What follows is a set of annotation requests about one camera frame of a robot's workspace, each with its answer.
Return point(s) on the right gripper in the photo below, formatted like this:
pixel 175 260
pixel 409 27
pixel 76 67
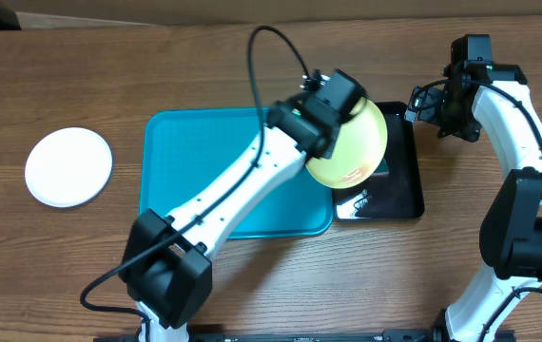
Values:
pixel 449 123

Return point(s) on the green scrub sponge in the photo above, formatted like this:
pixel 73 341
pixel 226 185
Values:
pixel 383 167

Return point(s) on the yellow plate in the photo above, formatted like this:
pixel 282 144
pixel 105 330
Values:
pixel 358 151

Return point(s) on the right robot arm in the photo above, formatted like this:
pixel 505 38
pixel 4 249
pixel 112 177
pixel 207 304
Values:
pixel 478 95

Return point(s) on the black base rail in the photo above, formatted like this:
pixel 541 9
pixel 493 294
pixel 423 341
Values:
pixel 212 333

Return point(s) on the white plate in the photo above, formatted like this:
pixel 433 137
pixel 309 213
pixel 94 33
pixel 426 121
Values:
pixel 68 167

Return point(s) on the teal plastic tray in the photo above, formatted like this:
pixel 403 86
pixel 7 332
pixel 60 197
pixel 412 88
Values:
pixel 185 150

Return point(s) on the black water tray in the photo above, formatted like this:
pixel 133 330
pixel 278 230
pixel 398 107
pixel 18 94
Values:
pixel 395 195

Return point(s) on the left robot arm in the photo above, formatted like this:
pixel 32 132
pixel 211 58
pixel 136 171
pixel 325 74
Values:
pixel 169 259

